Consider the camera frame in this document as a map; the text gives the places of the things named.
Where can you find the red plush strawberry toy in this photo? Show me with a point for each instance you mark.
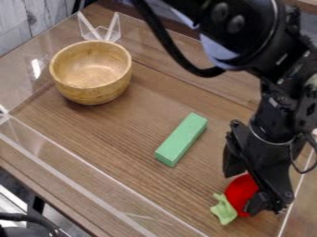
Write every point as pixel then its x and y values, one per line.
pixel 232 199

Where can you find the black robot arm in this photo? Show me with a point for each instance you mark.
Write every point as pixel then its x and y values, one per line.
pixel 252 35

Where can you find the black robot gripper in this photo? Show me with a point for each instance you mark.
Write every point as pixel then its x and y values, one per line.
pixel 267 161

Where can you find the green rectangular block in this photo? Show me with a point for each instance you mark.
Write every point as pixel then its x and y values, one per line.
pixel 176 144

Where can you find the wooden bowl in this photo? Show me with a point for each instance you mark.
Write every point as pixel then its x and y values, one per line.
pixel 91 71

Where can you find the black table leg frame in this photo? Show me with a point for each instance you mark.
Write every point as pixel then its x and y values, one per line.
pixel 34 205

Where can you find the clear acrylic corner bracket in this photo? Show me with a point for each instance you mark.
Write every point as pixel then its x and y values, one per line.
pixel 100 33

